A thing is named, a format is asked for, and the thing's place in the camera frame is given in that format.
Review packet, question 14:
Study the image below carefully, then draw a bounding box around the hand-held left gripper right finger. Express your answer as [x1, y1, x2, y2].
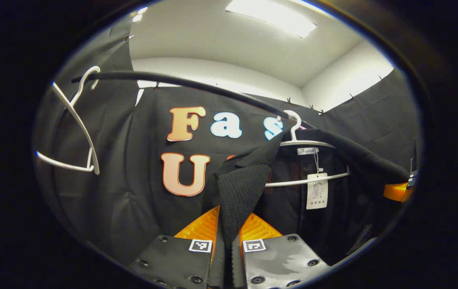
[232, 213, 331, 289]

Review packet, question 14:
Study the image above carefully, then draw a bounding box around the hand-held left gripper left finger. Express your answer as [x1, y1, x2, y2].
[128, 206, 221, 289]

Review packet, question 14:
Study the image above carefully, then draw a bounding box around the white paper hang tag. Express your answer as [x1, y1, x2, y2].
[306, 173, 329, 210]

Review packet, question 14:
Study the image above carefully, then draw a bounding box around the black jacket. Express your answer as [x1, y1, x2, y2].
[207, 128, 412, 289]

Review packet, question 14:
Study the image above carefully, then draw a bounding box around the white clothes hanger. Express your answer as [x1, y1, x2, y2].
[265, 110, 351, 188]
[35, 66, 102, 175]

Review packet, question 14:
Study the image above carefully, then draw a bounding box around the black backdrop cloth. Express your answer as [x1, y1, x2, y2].
[34, 16, 422, 265]

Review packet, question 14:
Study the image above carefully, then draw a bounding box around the ceiling light panel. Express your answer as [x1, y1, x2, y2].
[226, 0, 318, 39]

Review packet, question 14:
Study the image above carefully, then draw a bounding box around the black clothes rail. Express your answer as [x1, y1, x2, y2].
[70, 71, 305, 129]

